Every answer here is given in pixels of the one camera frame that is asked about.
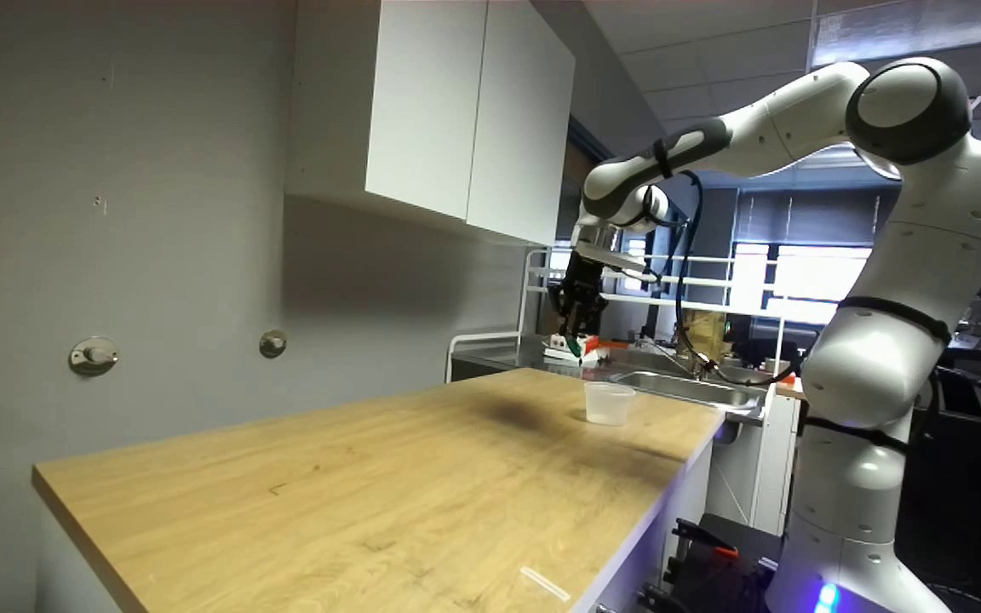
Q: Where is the white metal shelf frame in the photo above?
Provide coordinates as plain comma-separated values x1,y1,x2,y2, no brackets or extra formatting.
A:
444,249,556,380

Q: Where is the white tape strip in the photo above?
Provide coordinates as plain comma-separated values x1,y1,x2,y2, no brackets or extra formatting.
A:
519,564,571,601

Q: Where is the wall outlet fixture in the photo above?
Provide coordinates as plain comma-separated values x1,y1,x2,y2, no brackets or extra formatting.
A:
67,336,120,376
259,331,288,359

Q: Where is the clear plastic bowl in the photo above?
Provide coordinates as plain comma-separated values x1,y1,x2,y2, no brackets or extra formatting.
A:
582,380,638,424

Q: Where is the right wall outlet fixture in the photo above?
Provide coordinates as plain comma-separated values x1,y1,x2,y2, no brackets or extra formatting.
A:
259,331,288,359

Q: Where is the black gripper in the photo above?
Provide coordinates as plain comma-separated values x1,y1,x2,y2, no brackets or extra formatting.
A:
547,254,602,339

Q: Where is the black and red tool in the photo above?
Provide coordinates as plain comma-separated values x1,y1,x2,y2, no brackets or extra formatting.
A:
638,514,780,613

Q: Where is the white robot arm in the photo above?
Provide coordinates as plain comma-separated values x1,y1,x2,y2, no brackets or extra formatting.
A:
556,56,981,613

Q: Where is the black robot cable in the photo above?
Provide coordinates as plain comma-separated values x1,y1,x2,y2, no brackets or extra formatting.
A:
655,134,807,388

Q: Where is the white wall cabinet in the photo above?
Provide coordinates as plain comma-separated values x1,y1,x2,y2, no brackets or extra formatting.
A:
285,0,577,244

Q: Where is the left wall outlet fixture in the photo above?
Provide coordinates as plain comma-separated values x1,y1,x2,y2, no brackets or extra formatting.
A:
67,336,120,376

